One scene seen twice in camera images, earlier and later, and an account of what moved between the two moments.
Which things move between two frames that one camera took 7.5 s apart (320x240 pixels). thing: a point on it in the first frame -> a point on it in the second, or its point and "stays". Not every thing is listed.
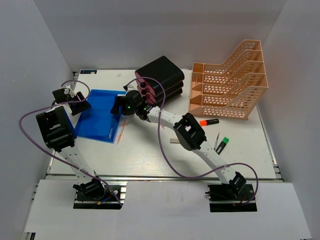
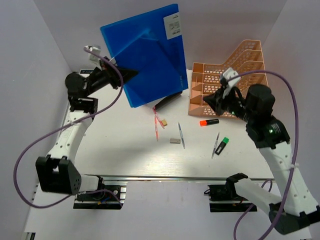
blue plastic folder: (97, 122) -> (151, 44)
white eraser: (174, 140) stays
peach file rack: (232, 89) stays
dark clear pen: (216, 141) stays
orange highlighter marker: (210, 121) stays
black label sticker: (88, 71) stays
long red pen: (121, 132) -> (156, 128)
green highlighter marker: (225, 141) stays
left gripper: (84, 105) -> (110, 76)
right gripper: (122, 101) -> (212, 100)
